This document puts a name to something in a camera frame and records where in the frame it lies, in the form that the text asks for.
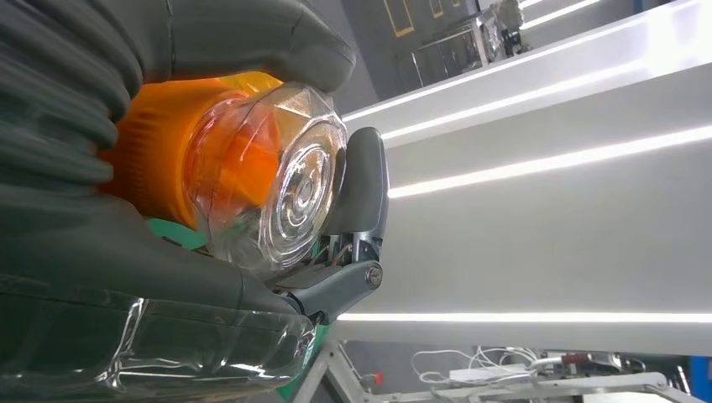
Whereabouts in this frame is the white power strip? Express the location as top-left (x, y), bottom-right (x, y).
top-left (448, 364), bottom-right (537, 385)

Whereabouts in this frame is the white metal frame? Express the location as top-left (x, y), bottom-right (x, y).
top-left (289, 338), bottom-right (712, 403)

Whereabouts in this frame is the white cable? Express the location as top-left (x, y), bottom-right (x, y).
top-left (410, 346), bottom-right (560, 386)

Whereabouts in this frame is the metal wire rack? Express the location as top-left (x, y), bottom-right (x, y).
top-left (410, 0), bottom-right (526, 92)

